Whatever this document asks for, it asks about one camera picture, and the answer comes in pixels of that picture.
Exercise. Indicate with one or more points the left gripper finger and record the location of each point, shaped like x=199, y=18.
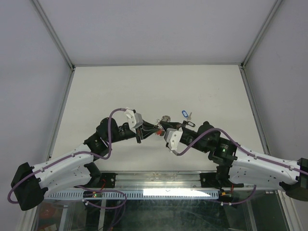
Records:
x=146, y=126
x=147, y=133

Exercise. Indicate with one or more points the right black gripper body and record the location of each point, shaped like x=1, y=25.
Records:
x=191, y=135

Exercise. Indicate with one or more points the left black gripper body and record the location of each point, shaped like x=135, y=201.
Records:
x=130, y=134

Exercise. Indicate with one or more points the key with blue tag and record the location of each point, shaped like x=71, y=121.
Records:
x=186, y=115

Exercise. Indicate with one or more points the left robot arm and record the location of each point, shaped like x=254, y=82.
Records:
x=31, y=184

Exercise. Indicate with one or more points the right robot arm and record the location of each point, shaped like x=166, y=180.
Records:
x=237, y=164

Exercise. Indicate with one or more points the key with black tag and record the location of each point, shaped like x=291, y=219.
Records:
x=191, y=124

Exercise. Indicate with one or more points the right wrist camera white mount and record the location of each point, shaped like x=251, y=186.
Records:
x=172, y=138

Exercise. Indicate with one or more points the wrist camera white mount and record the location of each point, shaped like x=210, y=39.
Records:
x=134, y=119
x=172, y=138

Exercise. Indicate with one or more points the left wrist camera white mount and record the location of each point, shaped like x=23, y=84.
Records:
x=134, y=119

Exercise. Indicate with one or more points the aluminium mounting rail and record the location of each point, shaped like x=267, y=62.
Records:
x=156, y=179

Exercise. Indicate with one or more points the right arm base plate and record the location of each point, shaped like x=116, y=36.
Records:
x=208, y=180

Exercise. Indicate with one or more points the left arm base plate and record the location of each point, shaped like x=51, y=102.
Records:
x=108, y=180

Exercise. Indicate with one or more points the slotted white cable duct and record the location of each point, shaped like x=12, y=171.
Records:
x=144, y=194

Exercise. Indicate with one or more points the left aluminium frame post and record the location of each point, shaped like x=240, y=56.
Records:
x=50, y=29

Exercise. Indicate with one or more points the aluminium frame post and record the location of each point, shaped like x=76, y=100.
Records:
x=50, y=29
x=262, y=31

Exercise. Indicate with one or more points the right aluminium frame post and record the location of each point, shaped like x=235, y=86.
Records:
x=262, y=31

